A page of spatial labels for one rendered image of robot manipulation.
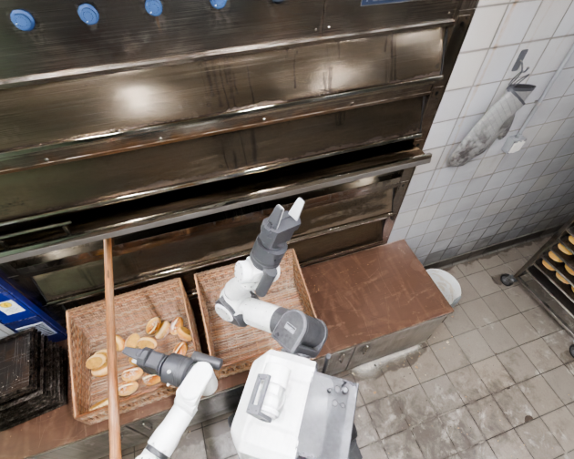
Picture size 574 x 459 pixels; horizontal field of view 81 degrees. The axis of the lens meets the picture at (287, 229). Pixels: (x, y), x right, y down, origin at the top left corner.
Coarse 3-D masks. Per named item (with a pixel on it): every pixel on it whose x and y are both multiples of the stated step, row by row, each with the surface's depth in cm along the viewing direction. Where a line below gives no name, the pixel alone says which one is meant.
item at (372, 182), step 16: (384, 176) 174; (400, 176) 174; (304, 192) 166; (320, 192) 166; (336, 192) 166; (352, 192) 170; (240, 208) 159; (256, 208) 159; (272, 208) 160; (288, 208) 163; (176, 224) 153; (192, 224) 153; (208, 224) 154; (224, 224) 158; (112, 240) 147; (128, 240) 147; (144, 240) 149; (32, 256) 142; (48, 256) 142; (64, 256) 142; (80, 256) 144
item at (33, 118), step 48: (288, 48) 110; (336, 48) 114; (384, 48) 119; (432, 48) 124; (0, 96) 93; (48, 96) 97; (96, 96) 100; (144, 96) 104; (192, 96) 108; (240, 96) 112; (288, 96) 117; (336, 96) 120; (0, 144) 99; (48, 144) 101
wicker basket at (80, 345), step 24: (144, 288) 169; (72, 312) 163; (96, 312) 167; (120, 312) 172; (144, 312) 177; (168, 312) 183; (192, 312) 185; (72, 336) 159; (96, 336) 175; (144, 336) 180; (168, 336) 180; (192, 336) 161; (72, 360) 153; (120, 360) 172; (72, 384) 148; (96, 384) 165; (144, 384) 165; (96, 408) 145; (120, 408) 153
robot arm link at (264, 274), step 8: (240, 264) 94; (248, 264) 94; (256, 264) 91; (264, 264) 90; (240, 272) 94; (248, 272) 92; (256, 272) 93; (264, 272) 90; (272, 272) 90; (240, 280) 94; (248, 280) 93; (256, 280) 95; (264, 280) 91; (272, 280) 91; (256, 288) 95; (264, 288) 93; (264, 296) 96
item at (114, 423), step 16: (112, 272) 135; (112, 288) 130; (112, 304) 125; (112, 320) 121; (112, 336) 117; (112, 352) 113; (112, 368) 110; (112, 384) 107; (112, 400) 104; (112, 416) 101; (112, 432) 99; (112, 448) 96
